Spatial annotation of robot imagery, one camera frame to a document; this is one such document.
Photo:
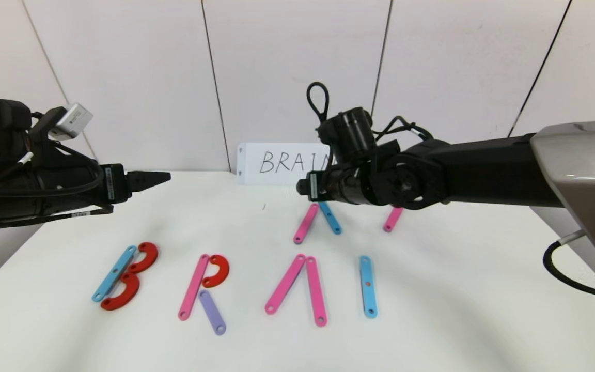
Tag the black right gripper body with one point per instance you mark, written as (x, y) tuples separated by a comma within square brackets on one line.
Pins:
[(312, 187)]

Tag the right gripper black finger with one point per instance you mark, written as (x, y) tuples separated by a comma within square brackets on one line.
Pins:
[(301, 187)]

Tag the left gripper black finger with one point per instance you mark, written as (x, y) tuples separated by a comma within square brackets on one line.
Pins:
[(147, 179)]

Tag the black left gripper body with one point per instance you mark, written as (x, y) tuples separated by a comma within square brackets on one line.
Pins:
[(115, 184)]

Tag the long pink plastic bar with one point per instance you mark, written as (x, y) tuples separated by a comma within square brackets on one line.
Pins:
[(284, 284), (316, 292), (305, 223), (192, 287)]

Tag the small red curved piece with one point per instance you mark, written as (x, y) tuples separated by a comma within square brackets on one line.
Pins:
[(221, 274)]

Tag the short purple plastic bar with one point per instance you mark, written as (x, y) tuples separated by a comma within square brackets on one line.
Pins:
[(212, 312)]

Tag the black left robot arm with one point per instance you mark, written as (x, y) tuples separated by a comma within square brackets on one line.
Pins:
[(18, 191)]

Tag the white BRAIN word card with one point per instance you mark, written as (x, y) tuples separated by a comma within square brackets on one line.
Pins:
[(277, 165)]

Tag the short blue plastic bar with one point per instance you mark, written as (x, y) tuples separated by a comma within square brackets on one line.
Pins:
[(331, 219)]

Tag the large red curved piece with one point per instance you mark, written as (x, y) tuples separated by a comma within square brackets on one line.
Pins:
[(131, 294), (150, 255)]

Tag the short pink plastic bar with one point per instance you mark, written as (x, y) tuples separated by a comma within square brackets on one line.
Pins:
[(392, 219)]

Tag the long blue plastic bar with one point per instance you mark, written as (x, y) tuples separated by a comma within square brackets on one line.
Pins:
[(111, 279)]

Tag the long blue bar orange dot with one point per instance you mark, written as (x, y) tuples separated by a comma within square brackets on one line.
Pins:
[(368, 297)]

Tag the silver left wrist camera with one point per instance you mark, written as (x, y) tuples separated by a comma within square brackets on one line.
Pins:
[(73, 121)]

